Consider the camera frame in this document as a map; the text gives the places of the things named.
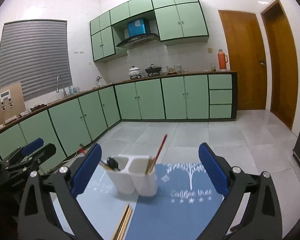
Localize green lower kitchen cabinets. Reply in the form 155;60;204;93
0;72;238;172

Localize orange thermos flask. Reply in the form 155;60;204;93
217;49;228;70

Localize grey window blind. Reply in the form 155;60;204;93
0;20;73;101

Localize black wok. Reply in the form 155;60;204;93
145;64;161;77

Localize chrome sink faucet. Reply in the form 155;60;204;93
56;75;68;98

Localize black spoon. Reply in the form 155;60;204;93
107;157;120;171

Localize wooden chopstick red tip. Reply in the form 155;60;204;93
111;204;130;240

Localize green upper wall cabinets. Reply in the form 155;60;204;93
90;0;209;62

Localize dark blue table mat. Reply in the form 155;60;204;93
126;163;224;240

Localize cardboard board with device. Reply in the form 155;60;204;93
0;82;26;125

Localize white cooking pot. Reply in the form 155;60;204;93
128;66;141;79

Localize white two-compartment utensil holder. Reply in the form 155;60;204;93
106;155;158;197

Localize black range hood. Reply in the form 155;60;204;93
116;33;160;49

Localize brown wooden door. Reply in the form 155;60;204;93
261;0;298;129
219;10;267;110

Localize blue box on hood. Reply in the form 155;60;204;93
127;18;150;37

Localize wooden chopstick red pattern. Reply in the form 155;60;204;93
149;134;168;172

